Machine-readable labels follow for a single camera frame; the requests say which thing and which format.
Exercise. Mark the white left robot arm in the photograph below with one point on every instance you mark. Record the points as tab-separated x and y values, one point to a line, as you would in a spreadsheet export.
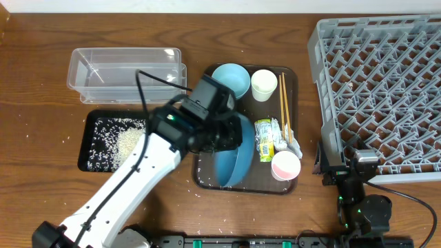
98	222

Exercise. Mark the black tray bin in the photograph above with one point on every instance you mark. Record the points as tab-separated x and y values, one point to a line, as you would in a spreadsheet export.
89	122

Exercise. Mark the dark blue plate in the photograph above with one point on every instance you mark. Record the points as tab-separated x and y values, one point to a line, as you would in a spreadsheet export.
232	166

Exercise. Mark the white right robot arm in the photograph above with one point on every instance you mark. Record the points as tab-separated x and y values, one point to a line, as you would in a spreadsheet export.
365	217

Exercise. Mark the wooden chopstick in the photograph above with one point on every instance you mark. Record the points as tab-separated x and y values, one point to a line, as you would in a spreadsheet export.
285	101
281	106

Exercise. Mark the white rice pile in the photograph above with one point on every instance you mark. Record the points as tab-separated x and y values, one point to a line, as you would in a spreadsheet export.
113	140

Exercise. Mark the cream paper cup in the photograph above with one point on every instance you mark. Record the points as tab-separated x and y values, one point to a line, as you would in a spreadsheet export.
263	83

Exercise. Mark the white napkin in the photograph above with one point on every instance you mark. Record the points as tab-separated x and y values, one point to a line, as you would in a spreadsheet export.
284	143

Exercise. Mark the yellow green snack wrapper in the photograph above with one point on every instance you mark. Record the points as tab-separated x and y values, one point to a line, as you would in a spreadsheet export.
264	140

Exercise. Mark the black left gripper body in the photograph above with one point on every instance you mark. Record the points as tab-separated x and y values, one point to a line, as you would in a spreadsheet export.
214	138

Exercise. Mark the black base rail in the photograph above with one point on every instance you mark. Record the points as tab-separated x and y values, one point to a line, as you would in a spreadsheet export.
256	242

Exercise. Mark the dark brown serving tray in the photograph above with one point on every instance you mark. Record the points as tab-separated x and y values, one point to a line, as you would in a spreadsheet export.
258	179

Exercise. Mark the pink cup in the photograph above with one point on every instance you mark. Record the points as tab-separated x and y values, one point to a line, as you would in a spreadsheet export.
285	165

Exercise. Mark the grey dishwasher rack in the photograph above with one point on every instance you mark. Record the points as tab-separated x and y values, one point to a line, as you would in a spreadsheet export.
378	82

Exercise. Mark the light blue small bowl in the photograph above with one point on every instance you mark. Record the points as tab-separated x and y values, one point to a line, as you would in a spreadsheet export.
235	77

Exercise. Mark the clear plastic bin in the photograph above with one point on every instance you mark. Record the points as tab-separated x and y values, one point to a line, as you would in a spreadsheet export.
108	75

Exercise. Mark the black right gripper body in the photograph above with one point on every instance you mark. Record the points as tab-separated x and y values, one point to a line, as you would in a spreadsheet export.
336	173

